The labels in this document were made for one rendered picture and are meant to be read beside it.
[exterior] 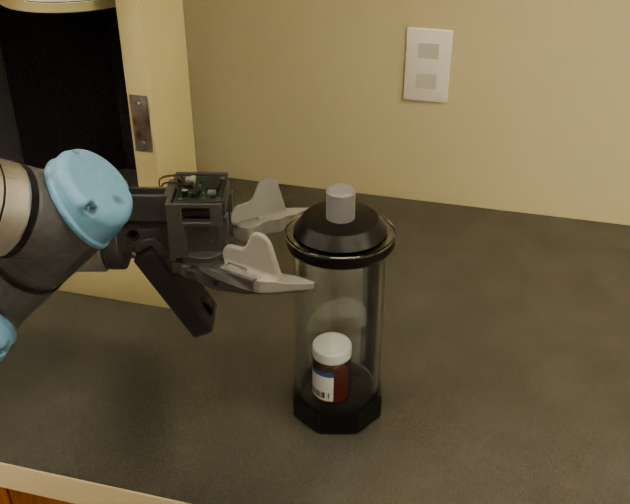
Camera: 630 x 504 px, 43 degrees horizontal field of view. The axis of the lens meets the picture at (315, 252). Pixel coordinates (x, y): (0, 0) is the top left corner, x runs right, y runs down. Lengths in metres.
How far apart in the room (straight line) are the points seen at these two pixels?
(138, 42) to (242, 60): 0.46
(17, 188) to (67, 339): 0.46
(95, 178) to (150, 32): 0.32
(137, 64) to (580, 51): 0.66
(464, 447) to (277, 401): 0.21
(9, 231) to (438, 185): 0.88
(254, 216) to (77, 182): 0.25
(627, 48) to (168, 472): 0.87
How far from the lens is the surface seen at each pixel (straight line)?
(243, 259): 0.75
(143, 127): 0.96
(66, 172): 0.64
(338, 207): 0.76
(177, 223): 0.75
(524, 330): 1.06
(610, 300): 1.15
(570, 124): 1.31
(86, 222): 0.63
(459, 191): 1.36
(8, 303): 0.71
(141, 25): 0.92
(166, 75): 0.98
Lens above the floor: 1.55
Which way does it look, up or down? 31 degrees down
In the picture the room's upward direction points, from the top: straight up
